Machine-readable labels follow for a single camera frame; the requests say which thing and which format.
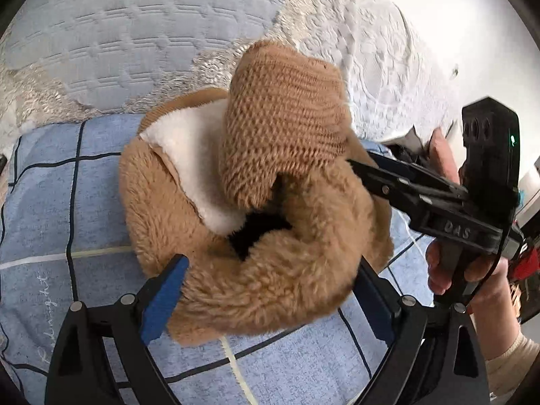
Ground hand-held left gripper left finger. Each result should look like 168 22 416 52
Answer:
44 254 190 405

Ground red object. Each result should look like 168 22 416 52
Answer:
512 245 540 283

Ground person's right forearm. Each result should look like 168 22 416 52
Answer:
466 278 540 397

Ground white embossed pillow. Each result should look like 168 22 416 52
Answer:
274 0 469 144

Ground blue checked bed sheet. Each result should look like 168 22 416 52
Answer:
0 116 435 405

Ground blue quilted lace-trimmed pillow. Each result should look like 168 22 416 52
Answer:
0 0 304 144

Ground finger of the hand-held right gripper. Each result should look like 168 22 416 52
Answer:
346 158 465 220
367 150 462 192

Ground person's right hand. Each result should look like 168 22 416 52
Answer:
425 129 513 317

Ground brown fuzzy knit jacket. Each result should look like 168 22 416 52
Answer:
118 39 395 347

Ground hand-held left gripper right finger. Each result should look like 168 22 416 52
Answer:
356 257 491 405

